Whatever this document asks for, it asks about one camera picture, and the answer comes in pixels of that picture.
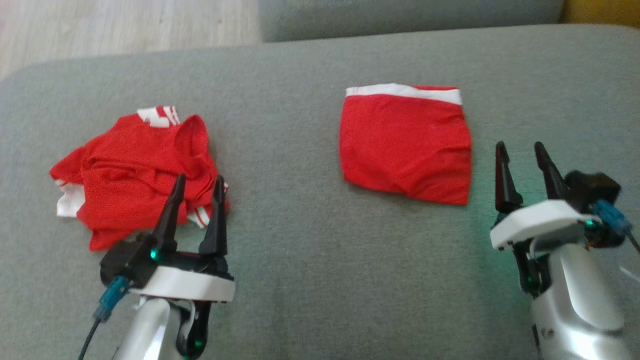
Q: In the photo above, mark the wide yellow sofa backrest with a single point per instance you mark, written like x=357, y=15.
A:
x=605, y=10

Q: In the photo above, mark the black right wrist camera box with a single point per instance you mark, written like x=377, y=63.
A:
x=590, y=187

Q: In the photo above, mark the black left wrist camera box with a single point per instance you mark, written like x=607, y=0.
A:
x=125, y=260

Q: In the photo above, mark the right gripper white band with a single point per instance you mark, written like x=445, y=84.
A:
x=540, y=222

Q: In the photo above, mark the long grey sofa seat cushion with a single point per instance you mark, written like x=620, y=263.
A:
x=400, y=15

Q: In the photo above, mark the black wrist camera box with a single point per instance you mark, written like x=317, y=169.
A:
x=590, y=187
x=125, y=260

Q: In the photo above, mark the red shorts with white band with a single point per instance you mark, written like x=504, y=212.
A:
x=405, y=145

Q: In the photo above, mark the red Bulls basketball jersey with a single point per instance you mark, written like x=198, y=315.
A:
x=125, y=175

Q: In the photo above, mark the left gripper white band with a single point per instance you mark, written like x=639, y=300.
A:
x=190, y=285

